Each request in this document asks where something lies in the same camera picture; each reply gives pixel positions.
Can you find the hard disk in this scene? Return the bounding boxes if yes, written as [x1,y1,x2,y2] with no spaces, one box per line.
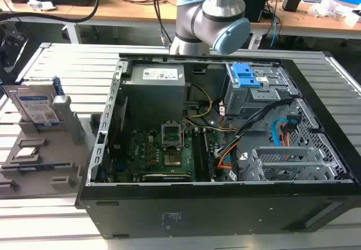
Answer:
[2,76,67,127]

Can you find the crumpled white paper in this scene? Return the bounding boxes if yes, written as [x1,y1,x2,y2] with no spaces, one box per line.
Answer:
[27,0,56,11]

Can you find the silver CPU chip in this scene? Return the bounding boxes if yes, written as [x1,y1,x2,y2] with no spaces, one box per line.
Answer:
[15,147,39,160]

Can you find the wooden desk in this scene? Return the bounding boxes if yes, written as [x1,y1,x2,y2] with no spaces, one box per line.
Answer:
[0,0,361,41]

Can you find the RAM stick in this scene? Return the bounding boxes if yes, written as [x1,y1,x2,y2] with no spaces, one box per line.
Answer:
[16,162,72,174]

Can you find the grey parts rack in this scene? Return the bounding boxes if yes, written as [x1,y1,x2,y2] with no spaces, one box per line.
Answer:
[0,96,103,200]

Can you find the grey power supply unit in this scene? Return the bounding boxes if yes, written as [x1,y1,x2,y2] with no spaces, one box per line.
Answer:
[121,63,187,119]

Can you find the green motherboard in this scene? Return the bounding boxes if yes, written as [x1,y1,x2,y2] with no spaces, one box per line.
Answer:
[109,120,226,183]

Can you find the CPU socket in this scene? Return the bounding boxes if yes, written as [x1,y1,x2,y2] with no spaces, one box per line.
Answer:
[162,151,182,168]

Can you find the black graphics card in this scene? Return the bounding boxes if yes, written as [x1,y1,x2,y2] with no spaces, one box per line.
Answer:
[142,172,193,182]

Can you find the black RAM slot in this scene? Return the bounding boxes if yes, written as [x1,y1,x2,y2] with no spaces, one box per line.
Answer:
[201,130,215,182]
[192,128,204,182]

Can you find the blue plastic bay carrier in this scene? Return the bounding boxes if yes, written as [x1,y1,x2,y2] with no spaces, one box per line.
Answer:
[232,63,262,89]

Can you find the silver drive cage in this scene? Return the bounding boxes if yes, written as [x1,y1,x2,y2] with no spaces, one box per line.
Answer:
[224,62,300,119]

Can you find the black speaker box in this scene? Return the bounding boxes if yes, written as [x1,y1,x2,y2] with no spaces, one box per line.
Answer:
[241,0,269,23]

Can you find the black open PC case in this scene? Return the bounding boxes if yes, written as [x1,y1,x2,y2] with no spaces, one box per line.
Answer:
[74,51,361,239]

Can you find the small black box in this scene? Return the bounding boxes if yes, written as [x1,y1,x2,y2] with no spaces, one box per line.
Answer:
[282,0,302,12]

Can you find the clear plastic bags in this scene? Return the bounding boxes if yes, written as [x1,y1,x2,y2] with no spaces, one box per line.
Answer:
[308,0,354,19]

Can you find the thick black hose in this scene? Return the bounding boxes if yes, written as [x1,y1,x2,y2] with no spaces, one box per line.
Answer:
[0,0,100,24]

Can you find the thin black hanging cable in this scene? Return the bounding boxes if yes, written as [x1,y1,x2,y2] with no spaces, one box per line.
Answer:
[151,0,173,48]

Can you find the metal socket cover frame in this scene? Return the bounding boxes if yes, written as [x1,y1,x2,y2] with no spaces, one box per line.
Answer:
[160,122,183,151]

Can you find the yellow power wires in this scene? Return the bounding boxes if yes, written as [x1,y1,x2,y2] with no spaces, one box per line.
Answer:
[182,83,214,119]

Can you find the orange wire bundle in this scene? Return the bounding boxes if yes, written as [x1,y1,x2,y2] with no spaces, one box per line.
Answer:
[218,144,240,169]

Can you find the black cable bundle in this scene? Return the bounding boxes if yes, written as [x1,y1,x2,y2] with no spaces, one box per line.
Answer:
[216,98,294,158]

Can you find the blue hanging cable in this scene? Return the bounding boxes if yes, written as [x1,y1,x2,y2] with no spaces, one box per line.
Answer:
[268,3,283,48]

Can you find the blue data wire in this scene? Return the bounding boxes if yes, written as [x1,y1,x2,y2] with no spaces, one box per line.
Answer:
[271,118,299,149]

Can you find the silver disk bay bracket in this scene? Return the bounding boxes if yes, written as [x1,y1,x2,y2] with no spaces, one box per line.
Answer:
[241,146,348,182]

